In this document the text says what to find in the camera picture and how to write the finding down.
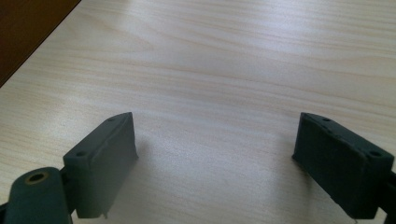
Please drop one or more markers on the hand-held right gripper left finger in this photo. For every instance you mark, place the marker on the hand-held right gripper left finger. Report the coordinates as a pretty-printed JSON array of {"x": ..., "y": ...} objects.
[{"x": 99, "y": 165}]

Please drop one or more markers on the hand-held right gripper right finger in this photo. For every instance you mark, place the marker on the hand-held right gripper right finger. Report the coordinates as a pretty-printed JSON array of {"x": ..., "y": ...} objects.
[{"x": 342, "y": 165}]

